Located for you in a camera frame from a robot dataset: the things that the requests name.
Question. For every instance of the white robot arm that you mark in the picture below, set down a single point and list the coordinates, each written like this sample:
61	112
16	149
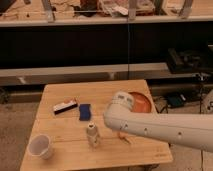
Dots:
191	130

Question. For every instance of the blue sponge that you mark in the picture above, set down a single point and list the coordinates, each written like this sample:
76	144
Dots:
85	113

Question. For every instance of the long metal shelf bench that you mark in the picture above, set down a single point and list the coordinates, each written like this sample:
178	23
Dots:
26	76

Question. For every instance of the orange round plate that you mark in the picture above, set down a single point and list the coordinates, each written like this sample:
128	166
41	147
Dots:
141	103

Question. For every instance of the wooden table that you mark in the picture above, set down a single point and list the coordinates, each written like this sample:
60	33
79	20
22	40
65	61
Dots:
68	135

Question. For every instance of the orange carrot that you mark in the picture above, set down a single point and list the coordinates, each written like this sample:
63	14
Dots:
122	137

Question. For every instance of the black box on floor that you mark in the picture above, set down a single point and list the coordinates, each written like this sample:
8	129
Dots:
189	61

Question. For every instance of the white plastic cup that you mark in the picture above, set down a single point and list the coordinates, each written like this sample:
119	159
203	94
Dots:
40	146

